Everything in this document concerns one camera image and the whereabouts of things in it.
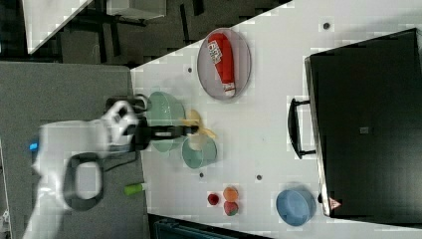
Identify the green toy object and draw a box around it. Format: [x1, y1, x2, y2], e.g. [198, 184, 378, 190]
[123, 183, 146, 196]

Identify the yellow plush banana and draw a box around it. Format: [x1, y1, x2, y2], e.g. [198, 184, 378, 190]
[181, 110, 216, 138]

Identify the red plush ketchup bottle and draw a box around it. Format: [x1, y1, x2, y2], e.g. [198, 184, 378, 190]
[207, 33, 236, 97]

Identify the black toaster oven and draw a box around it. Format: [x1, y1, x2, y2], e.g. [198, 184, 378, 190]
[304, 29, 422, 228]

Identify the blue bowl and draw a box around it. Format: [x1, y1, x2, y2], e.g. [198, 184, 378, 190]
[276, 187, 317, 227]

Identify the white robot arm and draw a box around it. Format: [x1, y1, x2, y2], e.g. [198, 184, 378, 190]
[23, 101, 199, 239]

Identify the grey round plate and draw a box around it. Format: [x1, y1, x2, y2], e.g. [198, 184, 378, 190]
[197, 28, 251, 102]

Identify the red toy strawberry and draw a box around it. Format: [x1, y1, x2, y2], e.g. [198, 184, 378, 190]
[224, 201, 239, 216]

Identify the orange toy fruit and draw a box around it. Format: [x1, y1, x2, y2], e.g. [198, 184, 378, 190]
[223, 186, 239, 202]

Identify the red toy fruit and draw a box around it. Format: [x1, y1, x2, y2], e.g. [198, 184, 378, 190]
[207, 193, 219, 205]

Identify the green mug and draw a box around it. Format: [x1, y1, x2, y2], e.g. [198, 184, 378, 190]
[181, 137, 218, 169]

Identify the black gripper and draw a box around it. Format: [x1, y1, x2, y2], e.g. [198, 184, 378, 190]
[130, 117, 199, 150]

